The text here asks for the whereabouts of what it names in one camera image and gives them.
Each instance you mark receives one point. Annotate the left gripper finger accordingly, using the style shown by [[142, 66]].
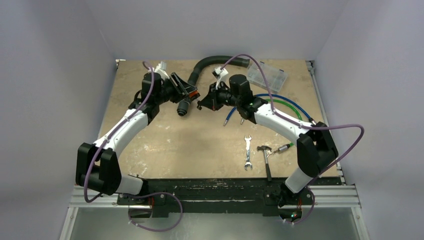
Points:
[[181, 85], [187, 90]]

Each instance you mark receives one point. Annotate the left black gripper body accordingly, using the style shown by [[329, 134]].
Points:
[[168, 92]]

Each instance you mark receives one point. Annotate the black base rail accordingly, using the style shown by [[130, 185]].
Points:
[[251, 195]]

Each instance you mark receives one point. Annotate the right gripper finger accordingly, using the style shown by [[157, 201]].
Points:
[[213, 90], [205, 103]]

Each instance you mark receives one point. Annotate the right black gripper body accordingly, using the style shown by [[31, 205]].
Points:
[[214, 98]]

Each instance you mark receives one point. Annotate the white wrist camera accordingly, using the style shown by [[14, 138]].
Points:
[[221, 75], [161, 70]]

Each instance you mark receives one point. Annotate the clear plastic organizer box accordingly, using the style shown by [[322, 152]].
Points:
[[275, 77]]

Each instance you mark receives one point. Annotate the small black hammer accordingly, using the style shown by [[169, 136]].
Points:
[[266, 150]]

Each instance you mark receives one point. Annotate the silver open-end wrench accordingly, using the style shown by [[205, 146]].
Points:
[[248, 163]]

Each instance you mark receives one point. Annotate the orange black padlock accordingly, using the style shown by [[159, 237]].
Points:
[[194, 95]]

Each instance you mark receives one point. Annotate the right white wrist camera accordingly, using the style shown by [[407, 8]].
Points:
[[221, 75]]

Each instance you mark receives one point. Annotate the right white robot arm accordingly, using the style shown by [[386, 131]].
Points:
[[314, 144]]

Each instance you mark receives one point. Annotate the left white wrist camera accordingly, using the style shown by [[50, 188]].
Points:
[[161, 70]]

